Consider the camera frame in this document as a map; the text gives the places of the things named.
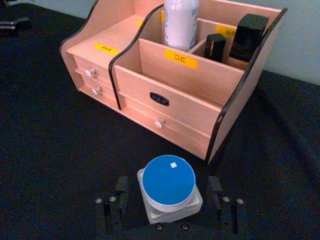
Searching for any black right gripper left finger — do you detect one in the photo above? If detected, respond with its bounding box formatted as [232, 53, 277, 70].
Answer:
[94, 175, 131, 235]

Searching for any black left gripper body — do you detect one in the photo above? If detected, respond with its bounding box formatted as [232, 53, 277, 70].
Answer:
[0, 15, 33, 36]

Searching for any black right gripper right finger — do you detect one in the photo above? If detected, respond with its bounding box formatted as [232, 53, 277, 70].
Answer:
[207, 175, 249, 235]

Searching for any blue-lidded clear square jar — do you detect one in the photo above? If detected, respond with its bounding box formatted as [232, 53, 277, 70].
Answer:
[136, 154, 204, 225]

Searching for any small wooden drawer white knob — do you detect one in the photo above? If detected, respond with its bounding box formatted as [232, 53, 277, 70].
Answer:
[74, 67, 117, 104]
[72, 54, 113, 86]

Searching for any black table cloth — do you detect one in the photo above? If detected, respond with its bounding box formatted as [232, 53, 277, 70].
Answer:
[0, 2, 320, 240]

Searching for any yellow paper label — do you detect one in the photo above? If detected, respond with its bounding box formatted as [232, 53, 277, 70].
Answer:
[164, 48, 199, 70]
[215, 24, 238, 39]
[93, 43, 120, 55]

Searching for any wide wooden drawer white knob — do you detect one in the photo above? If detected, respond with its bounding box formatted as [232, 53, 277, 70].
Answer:
[118, 91, 211, 152]

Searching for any black oval name plaque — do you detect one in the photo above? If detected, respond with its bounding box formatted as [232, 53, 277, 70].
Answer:
[149, 91, 170, 107]

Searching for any pink wooden desktop organizer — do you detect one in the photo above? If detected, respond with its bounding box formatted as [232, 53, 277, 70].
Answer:
[59, 0, 289, 166]

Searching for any small black cosmetic tube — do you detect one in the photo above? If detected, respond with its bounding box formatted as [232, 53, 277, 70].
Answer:
[203, 33, 227, 64]

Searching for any white plastic bottle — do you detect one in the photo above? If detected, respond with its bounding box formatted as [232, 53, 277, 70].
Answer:
[163, 0, 200, 52]

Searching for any large black square bottle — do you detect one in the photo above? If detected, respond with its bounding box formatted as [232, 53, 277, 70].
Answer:
[229, 13, 270, 64]

